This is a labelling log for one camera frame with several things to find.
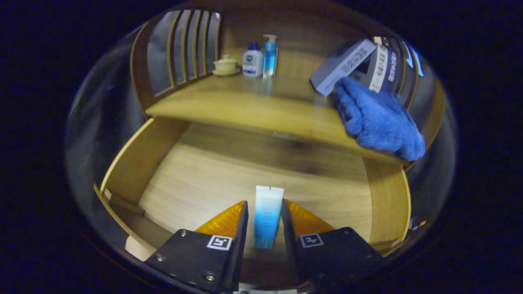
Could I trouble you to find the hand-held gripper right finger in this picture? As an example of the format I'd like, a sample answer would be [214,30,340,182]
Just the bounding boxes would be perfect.
[280,198,385,294]

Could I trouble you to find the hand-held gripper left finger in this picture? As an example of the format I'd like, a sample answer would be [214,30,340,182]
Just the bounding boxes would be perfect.
[144,200,249,294]

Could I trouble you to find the blue white tube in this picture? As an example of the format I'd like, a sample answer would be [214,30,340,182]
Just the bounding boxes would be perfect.
[253,185,285,250]

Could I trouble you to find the wooden drawer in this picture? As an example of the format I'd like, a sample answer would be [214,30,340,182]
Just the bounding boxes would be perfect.
[93,116,412,288]

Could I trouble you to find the wooden countertop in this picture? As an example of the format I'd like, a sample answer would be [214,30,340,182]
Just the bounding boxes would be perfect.
[145,73,411,166]

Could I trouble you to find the blue towel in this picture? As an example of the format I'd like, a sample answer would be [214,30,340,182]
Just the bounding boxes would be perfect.
[334,78,426,162]

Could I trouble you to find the beige lidded cup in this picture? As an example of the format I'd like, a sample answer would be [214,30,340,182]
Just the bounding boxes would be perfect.
[212,54,241,77]

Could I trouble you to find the white bottle with blue cap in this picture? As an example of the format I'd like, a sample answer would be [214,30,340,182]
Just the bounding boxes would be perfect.
[242,42,264,78]

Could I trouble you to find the grey leaning book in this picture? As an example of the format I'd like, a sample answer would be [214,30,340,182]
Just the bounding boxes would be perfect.
[309,39,378,97]

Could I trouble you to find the blue pump bottle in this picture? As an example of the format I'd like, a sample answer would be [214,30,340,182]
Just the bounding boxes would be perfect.
[262,34,279,79]

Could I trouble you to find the white spine book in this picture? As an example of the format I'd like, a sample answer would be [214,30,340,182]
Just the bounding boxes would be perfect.
[368,43,389,94]

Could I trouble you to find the dark blue book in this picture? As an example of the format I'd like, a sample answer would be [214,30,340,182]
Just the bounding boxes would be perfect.
[384,47,399,94]

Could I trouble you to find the black backdrop cloth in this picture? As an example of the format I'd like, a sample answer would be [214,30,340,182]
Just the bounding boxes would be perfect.
[65,9,456,229]

